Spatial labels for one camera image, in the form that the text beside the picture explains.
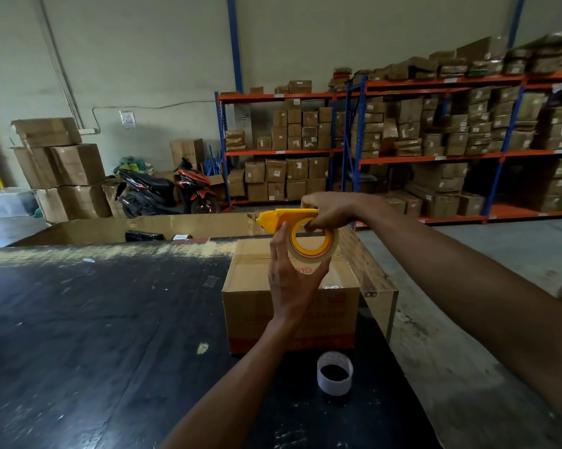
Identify person's right hand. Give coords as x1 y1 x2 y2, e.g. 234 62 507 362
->
301 191 372 232

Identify person's left hand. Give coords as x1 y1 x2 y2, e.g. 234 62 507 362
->
268 223 331 319

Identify yellow tape dispenser with roll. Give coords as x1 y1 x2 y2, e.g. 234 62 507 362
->
256 208 340 265

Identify person's right forearm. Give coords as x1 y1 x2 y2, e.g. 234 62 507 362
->
365 200 562 419

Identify person's left forearm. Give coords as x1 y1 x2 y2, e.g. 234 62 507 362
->
159 314 306 449

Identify stack of brown cardboard boxes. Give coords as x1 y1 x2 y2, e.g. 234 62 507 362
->
224 80 339 202
329 31 562 220

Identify brown cardboard box red stripe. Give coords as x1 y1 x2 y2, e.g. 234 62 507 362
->
221 224 399 355

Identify blue and orange narrow rack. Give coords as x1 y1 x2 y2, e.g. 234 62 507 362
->
214 90 353 207

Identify white tape roll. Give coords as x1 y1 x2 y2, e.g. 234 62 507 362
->
316 351 354 397

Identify upright plain cardboard box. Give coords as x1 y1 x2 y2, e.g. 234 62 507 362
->
170 138 206 171

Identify blue and orange wide rack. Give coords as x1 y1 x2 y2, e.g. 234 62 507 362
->
341 71 562 226

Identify black and red motor scooter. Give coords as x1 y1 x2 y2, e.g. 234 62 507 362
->
114 157 222 220

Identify black plastic bag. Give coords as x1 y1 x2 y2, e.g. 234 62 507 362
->
124 230 166 243

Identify green plastic bags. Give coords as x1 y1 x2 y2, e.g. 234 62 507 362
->
113 156 154 176

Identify large open cardboard bin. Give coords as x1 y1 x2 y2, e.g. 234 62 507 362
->
9 212 268 249

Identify large taped cardboard box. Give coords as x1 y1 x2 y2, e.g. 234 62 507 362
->
10 117 83 149
12 143 107 190
34 182 113 224

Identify clear plastic storage bin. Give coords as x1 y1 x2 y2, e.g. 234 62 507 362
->
0 187 39 219

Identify grey wall cable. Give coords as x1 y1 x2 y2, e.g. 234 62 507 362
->
91 100 216 135

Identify blue steel wall column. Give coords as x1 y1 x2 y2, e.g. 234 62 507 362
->
226 0 244 95
506 0 527 49

